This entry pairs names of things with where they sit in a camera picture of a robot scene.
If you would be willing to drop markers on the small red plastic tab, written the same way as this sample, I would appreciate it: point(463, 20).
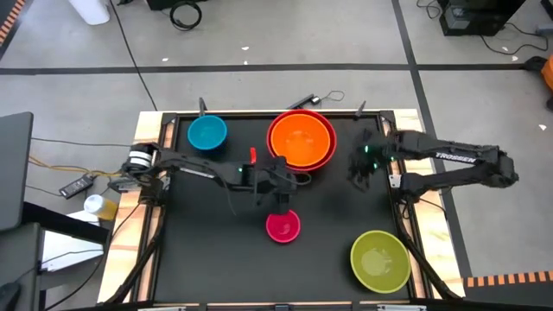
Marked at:
point(253, 155)

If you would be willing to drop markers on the black table frame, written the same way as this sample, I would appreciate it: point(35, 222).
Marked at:
point(170, 259)

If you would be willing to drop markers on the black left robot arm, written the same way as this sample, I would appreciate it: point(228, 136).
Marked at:
point(190, 166)

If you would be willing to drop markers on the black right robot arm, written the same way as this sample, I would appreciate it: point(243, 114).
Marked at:
point(458, 162)

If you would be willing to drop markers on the blue bowl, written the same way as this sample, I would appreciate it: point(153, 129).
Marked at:
point(207, 132)

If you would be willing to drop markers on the black camera post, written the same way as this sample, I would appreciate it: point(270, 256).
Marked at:
point(201, 106)
point(360, 110)

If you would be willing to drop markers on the white cylinder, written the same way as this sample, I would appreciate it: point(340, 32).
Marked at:
point(90, 10)

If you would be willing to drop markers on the orange object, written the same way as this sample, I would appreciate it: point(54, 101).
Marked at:
point(548, 73)

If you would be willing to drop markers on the black equipment box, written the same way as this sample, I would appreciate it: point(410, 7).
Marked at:
point(477, 17)

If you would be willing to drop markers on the yellow bottle with white cap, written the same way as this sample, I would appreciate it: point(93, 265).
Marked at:
point(100, 206)

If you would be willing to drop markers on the white paper sheets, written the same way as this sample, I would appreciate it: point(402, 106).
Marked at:
point(69, 248)

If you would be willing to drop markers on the orange bowl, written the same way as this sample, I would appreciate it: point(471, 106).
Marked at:
point(301, 140)

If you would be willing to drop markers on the grey monitor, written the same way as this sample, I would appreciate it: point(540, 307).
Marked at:
point(13, 170)

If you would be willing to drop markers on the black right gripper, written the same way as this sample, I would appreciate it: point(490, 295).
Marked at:
point(373, 149)

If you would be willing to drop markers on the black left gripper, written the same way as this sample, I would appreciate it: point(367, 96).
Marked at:
point(276, 176)

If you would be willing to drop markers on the dark grey desk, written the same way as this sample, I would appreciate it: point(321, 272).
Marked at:
point(21, 259)

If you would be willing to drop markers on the black power brick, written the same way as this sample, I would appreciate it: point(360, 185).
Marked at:
point(77, 186)

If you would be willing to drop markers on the large red bowl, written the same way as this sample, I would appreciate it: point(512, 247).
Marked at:
point(333, 142)

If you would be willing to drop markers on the small pink-red bowl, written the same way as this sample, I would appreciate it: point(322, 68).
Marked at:
point(283, 229)

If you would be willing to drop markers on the green bowl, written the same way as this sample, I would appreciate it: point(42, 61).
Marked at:
point(380, 262)

